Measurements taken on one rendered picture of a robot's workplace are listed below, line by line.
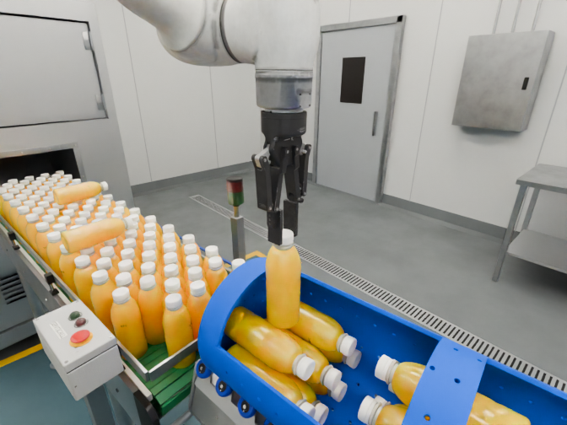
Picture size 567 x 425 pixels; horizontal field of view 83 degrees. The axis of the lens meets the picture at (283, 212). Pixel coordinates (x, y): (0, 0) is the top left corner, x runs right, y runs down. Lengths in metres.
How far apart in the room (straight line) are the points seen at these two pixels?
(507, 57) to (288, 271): 3.27
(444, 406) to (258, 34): 0.56
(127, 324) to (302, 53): 0.77
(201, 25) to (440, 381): 0.60
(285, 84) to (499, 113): 3.25
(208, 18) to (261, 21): 0.09
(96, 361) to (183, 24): 0.66
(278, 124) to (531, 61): 3.22
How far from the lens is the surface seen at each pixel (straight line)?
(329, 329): 0.71
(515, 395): 0.74
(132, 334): 0.99
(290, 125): 0.51
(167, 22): 0.55
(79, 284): 1.17
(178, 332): 0.90
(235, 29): 0.53
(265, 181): 0.52
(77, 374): 0.83
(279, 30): 0.49
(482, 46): 3.73
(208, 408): 0.92
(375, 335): 0.78
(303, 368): 0.65
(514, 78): 3.64
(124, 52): 4.99
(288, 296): 0.65
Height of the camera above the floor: 1.62
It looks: 23 degrees down
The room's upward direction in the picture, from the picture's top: straight up
